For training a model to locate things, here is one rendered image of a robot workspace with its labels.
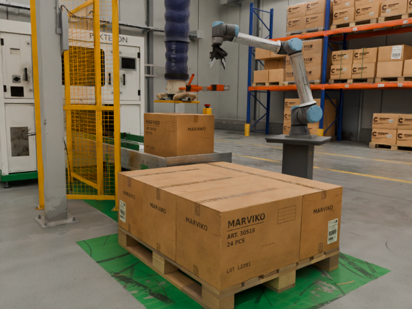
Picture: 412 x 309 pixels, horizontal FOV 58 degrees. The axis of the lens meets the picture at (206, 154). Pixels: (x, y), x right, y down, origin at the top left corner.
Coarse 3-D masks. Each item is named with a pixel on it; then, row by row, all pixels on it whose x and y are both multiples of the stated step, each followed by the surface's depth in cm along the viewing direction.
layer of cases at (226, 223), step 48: (144, 192) 239; (192, 192) 215; (240, 192) 216; (288, 192) 218; (336, 192) 232; (144, 240) 244; (192, 240) 198; (240, 240) 187; (288, 240) 209; (336, 240) 239
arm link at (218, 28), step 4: (212, 24) 295; (216, 24) 292; (220, 24) 293; (224, 24) 296; (212, 28) 295; (216, 28) 293; (220, 28) 293; (224, 28) 294; (212, 32) 296; (216, 32) 293; (220, 32) 294; (224, 32) 296; (212, 36) 296; (216, 36) 294; (220, 36) 294
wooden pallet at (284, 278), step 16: (128, 240) 267; (144, 256) 251; (160, 256) 228; (320, 256) 230; (336, 256) 240; (160, 272) 229; (176, 272) 228; (272, 272) 204; (288, 272) 213; (192, 288) 209; (208, 288) 189; (240, 288) 191; (272, 288) 213; (288, 288) 214; (208, 304) 190; (224, 304) 185
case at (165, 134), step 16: (144, 128) 361; (160, 128) 336; (176, 128) 315; (192, 128) 323; (208, 128) 334; (144, 144) 363; (160, 144) 338; (176, 144) 317; (192, 144) 325; (208, 144) 336
